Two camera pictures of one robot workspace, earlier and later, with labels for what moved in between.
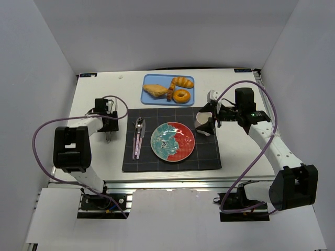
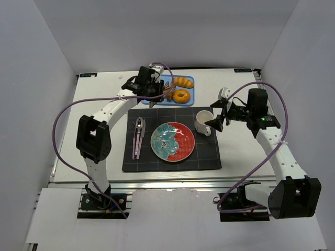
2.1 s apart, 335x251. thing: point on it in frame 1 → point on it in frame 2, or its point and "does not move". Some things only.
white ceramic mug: (202, 117) does not move
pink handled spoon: (139, 123) does not move
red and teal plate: (172, 141) does not move
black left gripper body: (109, 126) → (156, 92)
